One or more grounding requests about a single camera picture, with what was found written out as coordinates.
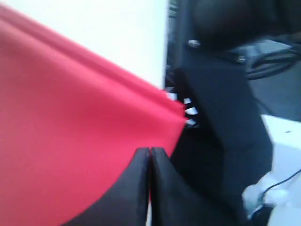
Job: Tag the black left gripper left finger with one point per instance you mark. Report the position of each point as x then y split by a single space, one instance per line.
126 202

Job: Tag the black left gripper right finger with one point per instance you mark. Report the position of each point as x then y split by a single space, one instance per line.
175 203

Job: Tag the red tablecloth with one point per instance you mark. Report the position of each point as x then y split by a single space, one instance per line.
70 123

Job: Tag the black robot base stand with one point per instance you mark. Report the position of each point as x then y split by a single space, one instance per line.
226 154

